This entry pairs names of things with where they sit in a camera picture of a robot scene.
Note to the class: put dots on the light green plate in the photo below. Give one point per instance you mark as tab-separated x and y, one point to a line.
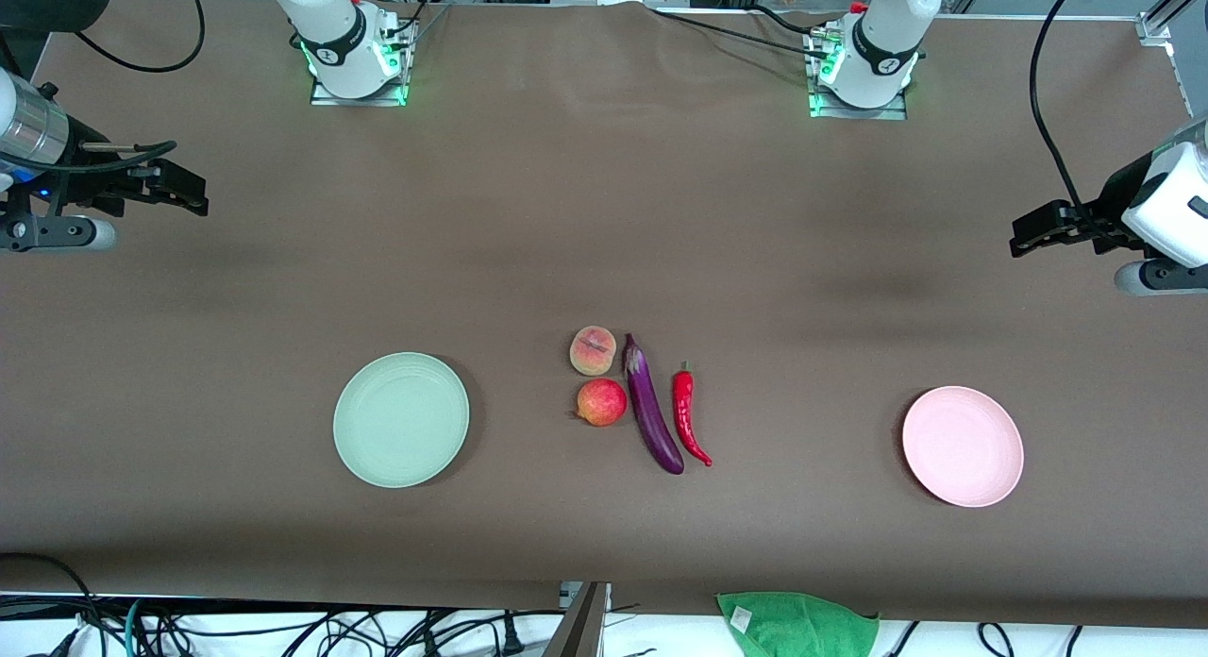
401	421

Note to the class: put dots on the brown table cover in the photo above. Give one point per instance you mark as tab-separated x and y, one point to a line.
566	213

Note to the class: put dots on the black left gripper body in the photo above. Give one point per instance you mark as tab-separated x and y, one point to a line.
1112	204

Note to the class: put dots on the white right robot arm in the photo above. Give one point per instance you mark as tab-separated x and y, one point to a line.
330	25

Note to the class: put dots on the pink plate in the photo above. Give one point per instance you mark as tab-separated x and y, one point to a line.
963	446

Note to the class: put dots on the aluminium frame profile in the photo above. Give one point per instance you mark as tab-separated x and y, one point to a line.
1170	6

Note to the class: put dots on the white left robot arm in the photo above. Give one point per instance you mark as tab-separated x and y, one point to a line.
887	34

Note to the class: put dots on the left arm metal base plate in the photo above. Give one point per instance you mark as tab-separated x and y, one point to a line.
887	114

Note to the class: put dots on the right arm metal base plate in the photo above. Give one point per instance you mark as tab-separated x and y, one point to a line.
321	97

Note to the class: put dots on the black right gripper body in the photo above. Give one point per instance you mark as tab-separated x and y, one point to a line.
96	177

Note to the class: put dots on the peach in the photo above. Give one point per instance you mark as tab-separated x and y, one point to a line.
593	352

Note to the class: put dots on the purple eggplant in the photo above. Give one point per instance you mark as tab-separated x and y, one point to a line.
651	412

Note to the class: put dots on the red pomegranate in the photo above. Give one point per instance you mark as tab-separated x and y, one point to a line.
601	403

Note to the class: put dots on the aluminium profile post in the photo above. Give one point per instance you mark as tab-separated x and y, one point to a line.
580	629

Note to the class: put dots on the green cloth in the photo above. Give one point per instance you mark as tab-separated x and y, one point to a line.
802	629

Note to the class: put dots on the red chili pepper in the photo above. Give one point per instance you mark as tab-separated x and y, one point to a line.
683	402

